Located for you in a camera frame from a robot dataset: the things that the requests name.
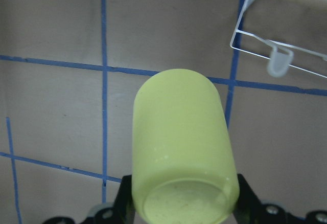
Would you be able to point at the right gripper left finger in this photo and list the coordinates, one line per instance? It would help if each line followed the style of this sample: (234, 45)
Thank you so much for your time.
(123, 207)

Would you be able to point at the white wire cup rack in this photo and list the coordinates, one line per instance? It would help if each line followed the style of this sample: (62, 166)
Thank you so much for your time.
(288, 34)

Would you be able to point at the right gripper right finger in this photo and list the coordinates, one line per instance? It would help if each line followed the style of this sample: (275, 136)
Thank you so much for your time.
(248, 206)

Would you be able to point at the yellow green plastic cup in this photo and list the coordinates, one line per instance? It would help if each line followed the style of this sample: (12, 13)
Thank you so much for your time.
(183, 170)

